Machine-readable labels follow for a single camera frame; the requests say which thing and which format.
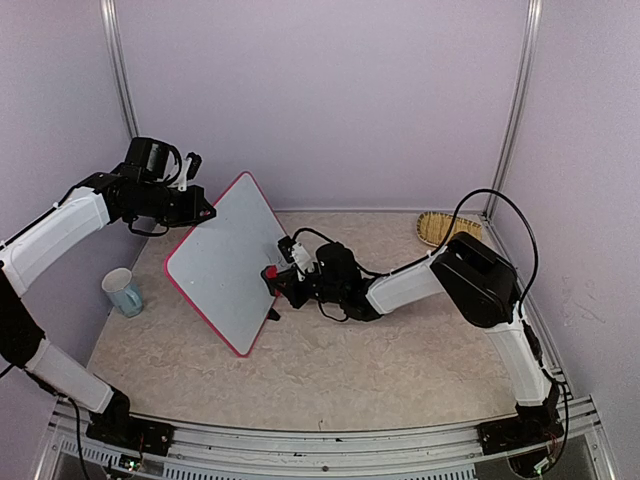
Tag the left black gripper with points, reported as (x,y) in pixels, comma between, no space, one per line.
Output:
(193,215)

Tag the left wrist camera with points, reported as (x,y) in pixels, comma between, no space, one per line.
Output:
(185,171)

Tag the light blue mug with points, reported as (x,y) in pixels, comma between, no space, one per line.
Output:
(119,286)

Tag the front aluminium rail frame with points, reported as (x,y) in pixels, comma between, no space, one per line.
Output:
(201,451)

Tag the red black whiteboard eraser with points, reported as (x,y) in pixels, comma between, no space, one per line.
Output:
(269,272)

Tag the aluminium corner post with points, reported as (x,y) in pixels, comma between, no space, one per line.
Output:
(519,97)
(110,23)

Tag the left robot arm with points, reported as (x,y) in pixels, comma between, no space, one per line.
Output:
(154,181)

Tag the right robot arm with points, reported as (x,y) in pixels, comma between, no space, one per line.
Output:
(480,283)

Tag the pink framed whiteboard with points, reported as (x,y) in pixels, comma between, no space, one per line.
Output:
(217,266)

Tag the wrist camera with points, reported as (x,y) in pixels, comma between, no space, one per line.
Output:
(185,171)
(295,253)

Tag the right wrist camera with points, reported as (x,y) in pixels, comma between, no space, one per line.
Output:
(295,253)

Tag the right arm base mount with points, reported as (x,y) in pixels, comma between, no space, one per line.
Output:
(530,426)

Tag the right aluminium corner post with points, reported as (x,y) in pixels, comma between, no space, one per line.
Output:
(519,97)

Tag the woven bamboo tray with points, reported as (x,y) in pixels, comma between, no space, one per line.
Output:
(431,227)

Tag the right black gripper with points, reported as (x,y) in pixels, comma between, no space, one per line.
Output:
(289,283)

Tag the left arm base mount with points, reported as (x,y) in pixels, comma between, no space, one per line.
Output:
(117,427)

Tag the left aluminium corner post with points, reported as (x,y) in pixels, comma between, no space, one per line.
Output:
(110,23)

